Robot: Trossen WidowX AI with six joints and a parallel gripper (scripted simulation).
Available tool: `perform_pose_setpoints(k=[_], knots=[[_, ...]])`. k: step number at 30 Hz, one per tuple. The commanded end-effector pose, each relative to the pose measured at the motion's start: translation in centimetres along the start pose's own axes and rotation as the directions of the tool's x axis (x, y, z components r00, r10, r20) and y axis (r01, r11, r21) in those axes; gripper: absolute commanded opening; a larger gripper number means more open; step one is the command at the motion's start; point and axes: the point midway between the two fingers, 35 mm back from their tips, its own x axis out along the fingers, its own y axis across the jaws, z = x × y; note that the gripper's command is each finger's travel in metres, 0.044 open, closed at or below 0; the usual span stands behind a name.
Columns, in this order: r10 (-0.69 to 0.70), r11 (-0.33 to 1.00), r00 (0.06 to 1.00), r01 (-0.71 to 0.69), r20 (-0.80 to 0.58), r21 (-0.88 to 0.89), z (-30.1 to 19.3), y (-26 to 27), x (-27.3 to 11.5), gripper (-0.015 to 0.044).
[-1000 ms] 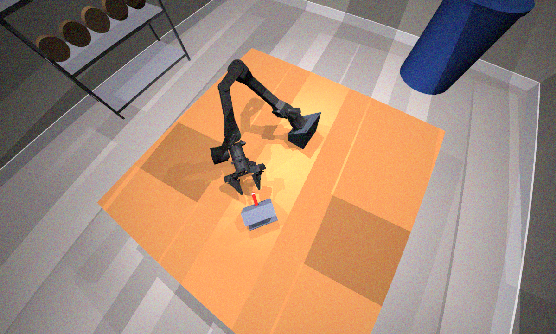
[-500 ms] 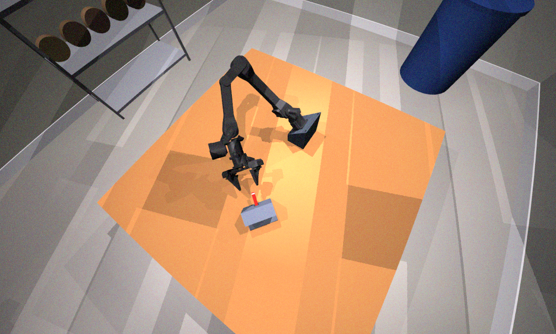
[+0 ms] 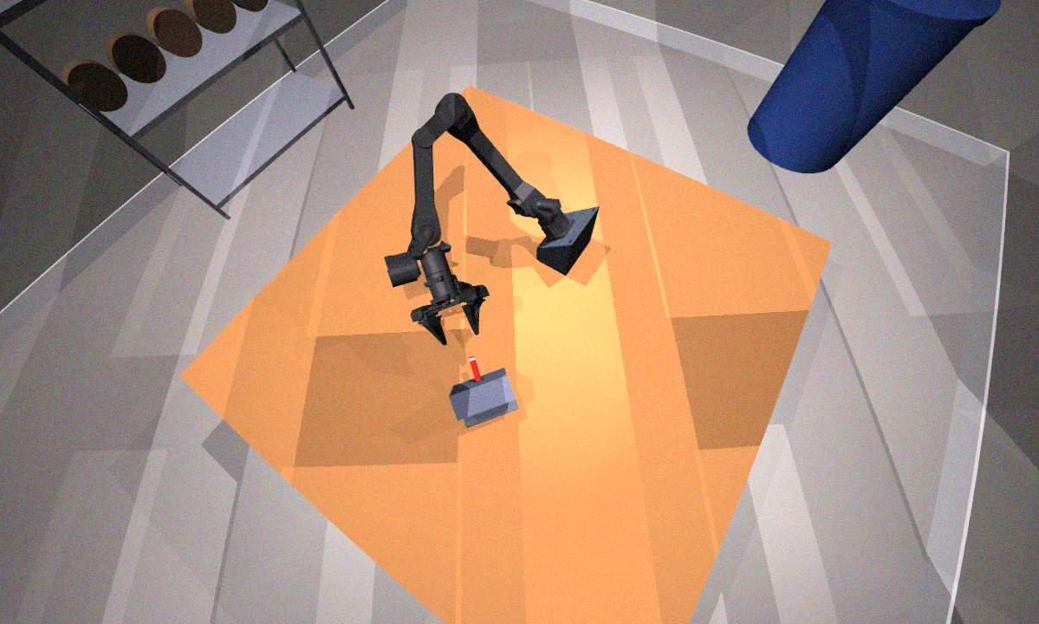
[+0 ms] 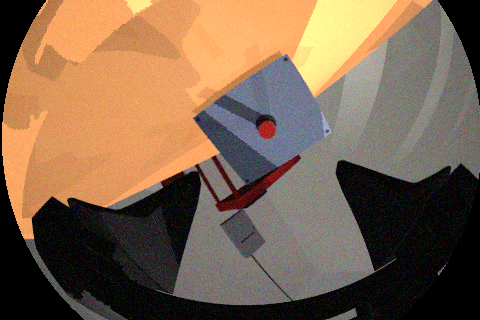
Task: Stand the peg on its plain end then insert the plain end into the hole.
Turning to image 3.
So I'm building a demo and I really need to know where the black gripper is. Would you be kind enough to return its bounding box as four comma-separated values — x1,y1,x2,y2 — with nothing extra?
411,270,490,346

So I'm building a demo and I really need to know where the grey sloped panel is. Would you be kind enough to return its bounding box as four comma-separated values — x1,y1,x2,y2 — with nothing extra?
448,367,518,427

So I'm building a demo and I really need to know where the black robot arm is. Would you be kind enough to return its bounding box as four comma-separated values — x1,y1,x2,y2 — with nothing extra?
384,93,575,287

